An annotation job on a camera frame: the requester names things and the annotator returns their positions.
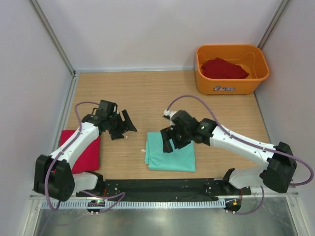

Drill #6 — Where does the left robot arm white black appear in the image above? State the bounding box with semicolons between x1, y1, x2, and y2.
33;100;137;202

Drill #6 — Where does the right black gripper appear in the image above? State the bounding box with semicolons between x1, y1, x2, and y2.
160;125;191;153

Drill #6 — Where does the right aluminium corner post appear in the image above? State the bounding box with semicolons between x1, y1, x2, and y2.
257;0;292;50

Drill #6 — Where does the left aluminium corner post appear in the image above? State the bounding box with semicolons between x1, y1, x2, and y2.
29;0;76;77

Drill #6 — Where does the white slotted cable duct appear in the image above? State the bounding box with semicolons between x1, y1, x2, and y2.
42;199;226;209

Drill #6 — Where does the aluminium corner post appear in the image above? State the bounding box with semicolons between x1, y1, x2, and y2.
257;0;292;50
29;0;76;77

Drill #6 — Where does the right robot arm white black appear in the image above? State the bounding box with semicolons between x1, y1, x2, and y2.
160;110;297;195

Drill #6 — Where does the orange plastic bin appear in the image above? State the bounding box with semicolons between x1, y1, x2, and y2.
195;44;269;95

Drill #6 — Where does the teal t shirt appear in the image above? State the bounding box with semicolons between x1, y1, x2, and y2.
144;131;196;172

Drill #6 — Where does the folded magenta t shirt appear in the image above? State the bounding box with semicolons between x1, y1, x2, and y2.
57;130;101;174

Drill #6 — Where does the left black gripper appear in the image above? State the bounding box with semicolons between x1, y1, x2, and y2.
107;110;137;140

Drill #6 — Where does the dark red t shirt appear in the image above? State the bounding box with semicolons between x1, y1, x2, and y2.
201;58;249;79

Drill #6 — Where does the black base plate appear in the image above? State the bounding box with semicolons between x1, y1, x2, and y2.
75;178;252;201

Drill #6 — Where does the aluminium frame rail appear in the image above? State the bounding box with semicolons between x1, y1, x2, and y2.
29;176;300;200

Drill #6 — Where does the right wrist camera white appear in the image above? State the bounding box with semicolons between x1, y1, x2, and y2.
163;110;180;123

